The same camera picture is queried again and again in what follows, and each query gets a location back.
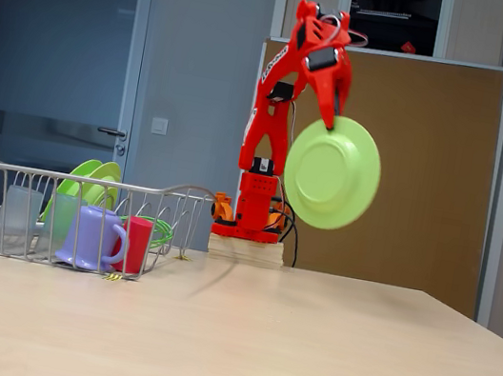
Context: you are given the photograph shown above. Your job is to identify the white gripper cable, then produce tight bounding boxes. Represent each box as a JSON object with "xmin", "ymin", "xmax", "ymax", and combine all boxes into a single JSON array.
[{"xmin": 316, "ymin": 11, "xmax": 373, "ymax": 54}]

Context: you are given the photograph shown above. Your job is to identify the green whisk with metal handle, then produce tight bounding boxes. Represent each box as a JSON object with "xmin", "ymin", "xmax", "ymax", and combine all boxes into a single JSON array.
[{"xmin": 114, "ymin": 208, "xmax": 178, "ymax": 251}]

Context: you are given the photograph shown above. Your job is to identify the black door handle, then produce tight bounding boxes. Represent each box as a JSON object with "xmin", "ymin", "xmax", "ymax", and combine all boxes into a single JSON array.
[{"xmin": 95, "ymin": 125, "xmax": 130, "ymax": 142}]

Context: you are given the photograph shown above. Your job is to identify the grey glass door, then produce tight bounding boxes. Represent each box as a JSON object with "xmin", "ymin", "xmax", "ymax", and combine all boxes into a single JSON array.
[{"xmin": 0, "ymin": 0, "xmax": 156, "ymax": 187}]

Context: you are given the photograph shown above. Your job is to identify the green plastic plate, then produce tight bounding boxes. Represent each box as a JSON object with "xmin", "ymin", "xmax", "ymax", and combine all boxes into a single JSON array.
[
  {"xmin": 41, "ymin": 152, "xmax": 104, "ymax": 225},
  {"xmin": 78, "ymin": 157, "xmax": 125, "ymax": 213},
  {"xmin": 274, "ymin": 108, "xmax": 391, "ymax": 240}
]

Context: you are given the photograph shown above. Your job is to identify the orange table clamp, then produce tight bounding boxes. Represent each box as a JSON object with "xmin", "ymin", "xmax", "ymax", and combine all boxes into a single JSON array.
[{"xmin": 208, "ymin": 189, "xmax": 292, "ymax": 234}]

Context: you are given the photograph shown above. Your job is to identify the translucent grey plastic cup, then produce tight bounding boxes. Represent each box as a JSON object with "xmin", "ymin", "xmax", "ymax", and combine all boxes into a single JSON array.
[
  {"xmin": 31, "ymin": 189, "xmax": 90, "ymax": 264},
  {"xmin": 0, "ymin": 182, "xmax": 46, "ymax": 259}
]

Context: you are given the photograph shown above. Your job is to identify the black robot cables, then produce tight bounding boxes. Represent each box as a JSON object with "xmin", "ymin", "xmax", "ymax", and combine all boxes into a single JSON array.
[{"xmin": 262, "ymin": 191, "xmax": 308, "ymax": 268}]

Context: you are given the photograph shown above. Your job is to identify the brown cork board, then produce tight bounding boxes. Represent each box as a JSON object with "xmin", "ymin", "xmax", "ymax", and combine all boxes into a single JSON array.
[{"xmin": 222, "ymin": 29, "xmax": 503, "ymax": 319}]

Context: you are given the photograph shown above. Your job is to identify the purple plastic mug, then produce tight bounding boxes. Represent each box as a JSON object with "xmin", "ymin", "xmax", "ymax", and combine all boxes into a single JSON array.
[{"xmin": 53, "ymin": 199, "xmax": 133, "ymax": 277}]

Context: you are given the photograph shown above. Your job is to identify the metal wire dish rack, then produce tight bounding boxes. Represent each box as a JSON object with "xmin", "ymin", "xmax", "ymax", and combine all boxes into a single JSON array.
[{"xmin": 0, "ymin": 151, "xmax": 218, "ymax": 292}]

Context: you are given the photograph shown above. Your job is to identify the white light switch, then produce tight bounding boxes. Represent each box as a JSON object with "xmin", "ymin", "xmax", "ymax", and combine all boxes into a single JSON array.
[{"xmin": 150, "ymin": 116, "xmax": 171, "ymax": 137}]

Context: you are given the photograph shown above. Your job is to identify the wooden base block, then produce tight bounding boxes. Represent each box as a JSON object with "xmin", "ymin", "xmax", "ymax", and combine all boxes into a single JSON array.
[{"xmin": 205, "ymin": 231, "xmax": 286, "ymax": 271}]

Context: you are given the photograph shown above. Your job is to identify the red plastic cup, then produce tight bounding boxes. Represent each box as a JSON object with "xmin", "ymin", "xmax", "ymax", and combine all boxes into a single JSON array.
[{"xmin": 114, "ymin": 213, "xmax": 155, "ymax": 277}]

